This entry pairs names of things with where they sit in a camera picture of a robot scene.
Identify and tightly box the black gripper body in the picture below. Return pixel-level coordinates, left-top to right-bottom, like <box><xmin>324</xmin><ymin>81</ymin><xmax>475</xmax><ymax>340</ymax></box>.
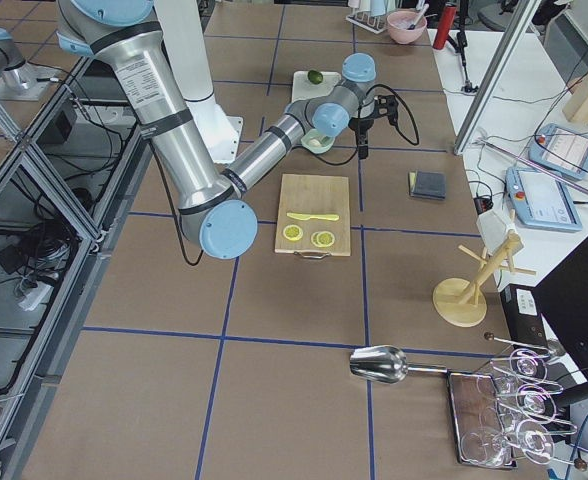
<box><xmin>349</xmin><ymin>95</ymin><xmax>398</xmax><ymax>133</ymax></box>

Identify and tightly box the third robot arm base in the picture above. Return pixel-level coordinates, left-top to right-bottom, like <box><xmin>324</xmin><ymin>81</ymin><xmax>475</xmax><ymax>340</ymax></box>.
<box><xmin>0</xmin><ymin>28</ymin><xmax>47</xmax><ymax>101</ymax></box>

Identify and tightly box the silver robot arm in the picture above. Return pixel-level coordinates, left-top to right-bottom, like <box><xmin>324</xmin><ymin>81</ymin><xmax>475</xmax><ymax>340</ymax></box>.
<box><xmin>57</xmin><ymin>1</ymin><xmax>376</xmax><ymax>259</ymax></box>

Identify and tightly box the mint green bowl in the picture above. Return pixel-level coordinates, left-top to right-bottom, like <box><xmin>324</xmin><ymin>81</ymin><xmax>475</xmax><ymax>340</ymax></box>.
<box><xmin>301</xmin><ymin>129</ymin><xmax>335</xmax><ymax>154</ymax></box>

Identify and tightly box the pink mixing bowl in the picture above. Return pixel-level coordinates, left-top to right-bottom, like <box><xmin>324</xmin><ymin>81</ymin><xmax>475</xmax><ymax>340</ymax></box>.
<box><xmin>386</xmin><ymin>10</ymin><xmax>427</xmax><ymax>45</ymax></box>

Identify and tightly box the yellow sponge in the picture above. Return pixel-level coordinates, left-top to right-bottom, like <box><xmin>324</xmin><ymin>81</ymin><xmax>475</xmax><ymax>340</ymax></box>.
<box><xmin>408</xmin><ymin>171</ymin><xmax>417</xmax><ymax>196</ymax></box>

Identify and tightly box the white plastic tray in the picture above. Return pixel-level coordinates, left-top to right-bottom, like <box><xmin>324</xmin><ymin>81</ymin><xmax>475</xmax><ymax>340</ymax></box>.
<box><xmin>291</xmin><ymin>70</ymin><xmax>341</xmax><ymax>102</ymax></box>

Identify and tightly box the bamboo cutting board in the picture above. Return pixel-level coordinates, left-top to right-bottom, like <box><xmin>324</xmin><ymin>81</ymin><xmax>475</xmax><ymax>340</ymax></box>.
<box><xmin>274</xmin><ymin>174</ymin><xmax>351</xmax><ymax>258</ymax></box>

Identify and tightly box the yellow plastic knife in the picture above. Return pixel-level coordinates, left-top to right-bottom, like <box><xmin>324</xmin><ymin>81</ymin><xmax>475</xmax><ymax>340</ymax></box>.
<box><xmin>286</xmin><ymin>212</ymin><xmax>340</xmax><ymax>222</ymax></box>

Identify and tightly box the red bottle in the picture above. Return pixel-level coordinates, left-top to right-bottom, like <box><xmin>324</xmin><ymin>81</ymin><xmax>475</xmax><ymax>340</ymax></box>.
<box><xmin>432</xmin><ymin>2</ymin><xmax>457</xmax><ymax>50</ymax></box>

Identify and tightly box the blue teach pendant near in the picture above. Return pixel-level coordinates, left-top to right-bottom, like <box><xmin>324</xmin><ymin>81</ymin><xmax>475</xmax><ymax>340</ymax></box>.
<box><xmin>505</xmin><ymin>167</ymin><xmax>583</xmax><ymax>232</ymax></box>

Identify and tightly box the blue teach pendant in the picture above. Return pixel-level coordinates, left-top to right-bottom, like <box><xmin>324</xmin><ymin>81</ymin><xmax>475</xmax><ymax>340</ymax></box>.
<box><xmin>505</xmin><ymin>167</ymin><xmax>583</xmax><ymax>232</ymax></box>
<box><xmin>529</xmin><ymin>123</ymin><xmax>588</xmax><ymax>180</ymax></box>

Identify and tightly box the blue teach pendant far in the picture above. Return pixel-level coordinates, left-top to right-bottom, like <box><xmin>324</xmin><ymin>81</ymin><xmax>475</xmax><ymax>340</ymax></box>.
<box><xmin>529</xmin><ymin>123</ymin><xmax>588</xmax><ymax>180</ymax></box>

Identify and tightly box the wooden mug tree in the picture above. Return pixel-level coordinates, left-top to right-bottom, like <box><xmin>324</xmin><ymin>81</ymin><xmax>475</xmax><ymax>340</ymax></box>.
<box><xmin>432</xmin><ymin>209</ymin><xmax>536</xmax><ymax>328</ymax></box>

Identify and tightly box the metal scoop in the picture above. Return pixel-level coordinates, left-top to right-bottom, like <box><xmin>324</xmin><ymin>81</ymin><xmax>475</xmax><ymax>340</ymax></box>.
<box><xmin>349</xmin><ymin>345</ymin><xmax>448</xmax><ymax>384</ymax></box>

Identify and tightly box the black computer monitor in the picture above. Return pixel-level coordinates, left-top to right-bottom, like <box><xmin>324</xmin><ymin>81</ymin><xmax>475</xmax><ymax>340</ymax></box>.
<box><xmin>534</xmin><ymin>236</ymin><xmax>588</xmax><ymax>368</ymax></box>

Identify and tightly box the wine glass rack tray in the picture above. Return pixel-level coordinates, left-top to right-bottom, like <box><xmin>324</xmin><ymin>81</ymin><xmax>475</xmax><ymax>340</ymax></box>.
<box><xmin>447</xmin><ymin>332</ymin><xmax>578</xmax><ymax>470</ymax></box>

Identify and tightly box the white wire cup rack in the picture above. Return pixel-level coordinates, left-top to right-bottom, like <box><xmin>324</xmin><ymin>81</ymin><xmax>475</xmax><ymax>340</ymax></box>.
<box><xmin>345</xmin><ymin>9</ymin><xmax>386</xmax><ymax>34</ymax></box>

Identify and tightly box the aluminium frame post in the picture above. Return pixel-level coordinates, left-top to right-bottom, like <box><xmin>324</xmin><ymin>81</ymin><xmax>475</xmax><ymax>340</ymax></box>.
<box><xmin>453</xmin><ymin>0</ymin><xmax>542</xmax><ymax>155</ymax></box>

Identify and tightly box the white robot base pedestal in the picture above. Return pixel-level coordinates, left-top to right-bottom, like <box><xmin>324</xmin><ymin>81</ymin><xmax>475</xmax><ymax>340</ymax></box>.
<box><xmin>154</xmin><ymin>0</ymin><xmax>243</xmax><ymax>164</ymax></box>

